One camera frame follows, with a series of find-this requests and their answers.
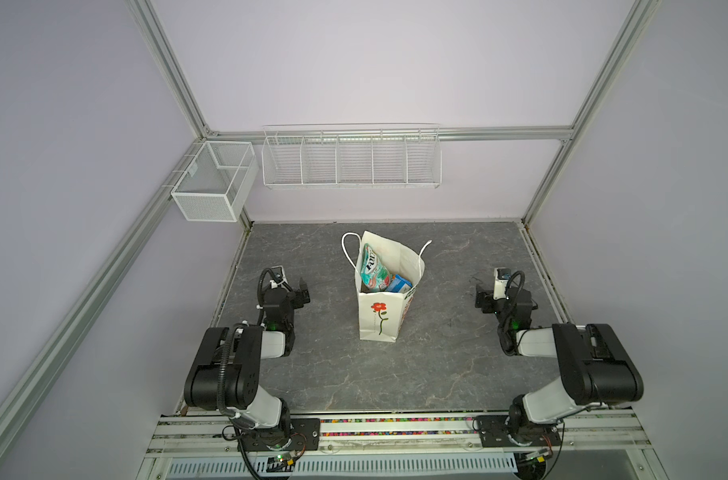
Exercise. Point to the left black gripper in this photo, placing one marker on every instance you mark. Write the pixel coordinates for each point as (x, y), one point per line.
(301, 294)

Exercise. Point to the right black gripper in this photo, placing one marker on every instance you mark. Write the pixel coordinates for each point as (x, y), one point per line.
(485, 299)

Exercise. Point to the white flower paper bag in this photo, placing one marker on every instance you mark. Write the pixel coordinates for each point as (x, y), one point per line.
(381, 315)

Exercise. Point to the blue m&m's candy packet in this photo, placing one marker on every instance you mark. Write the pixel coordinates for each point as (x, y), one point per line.
(398, 284)

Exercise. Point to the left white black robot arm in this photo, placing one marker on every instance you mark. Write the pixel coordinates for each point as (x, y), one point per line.
(225, 373)

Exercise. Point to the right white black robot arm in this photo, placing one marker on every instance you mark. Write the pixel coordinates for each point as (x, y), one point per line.
(595, 370)

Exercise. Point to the white mesh box basket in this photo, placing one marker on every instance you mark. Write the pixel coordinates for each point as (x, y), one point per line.
(216, 183)

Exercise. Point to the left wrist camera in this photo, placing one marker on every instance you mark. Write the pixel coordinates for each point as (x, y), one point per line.
(279, 279)

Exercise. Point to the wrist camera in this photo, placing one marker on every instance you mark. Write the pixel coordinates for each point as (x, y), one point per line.
(502, 277)
(279, 279)

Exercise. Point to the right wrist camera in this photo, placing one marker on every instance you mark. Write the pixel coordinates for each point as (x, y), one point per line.
(502, 277)

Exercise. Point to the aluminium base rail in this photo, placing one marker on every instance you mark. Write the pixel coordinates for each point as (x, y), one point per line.
(602, 444)

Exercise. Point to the white wire shelf basket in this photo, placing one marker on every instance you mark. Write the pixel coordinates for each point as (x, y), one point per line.
(364, 155)

